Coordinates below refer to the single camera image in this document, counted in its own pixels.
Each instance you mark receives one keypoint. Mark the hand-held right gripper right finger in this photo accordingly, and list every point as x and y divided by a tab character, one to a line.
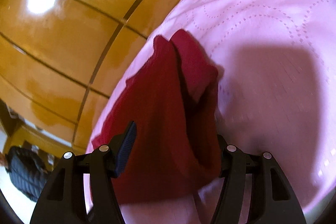
235	163

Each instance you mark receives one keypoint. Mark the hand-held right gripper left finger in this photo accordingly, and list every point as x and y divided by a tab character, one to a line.
126	146

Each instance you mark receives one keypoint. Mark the dark red knit sweater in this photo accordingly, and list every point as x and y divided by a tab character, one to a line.
162	113

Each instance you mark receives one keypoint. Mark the pink dotted bed sheet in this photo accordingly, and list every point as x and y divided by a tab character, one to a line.
262	82

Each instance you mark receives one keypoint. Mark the glossy wooden wardrobe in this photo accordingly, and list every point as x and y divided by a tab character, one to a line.
78	29

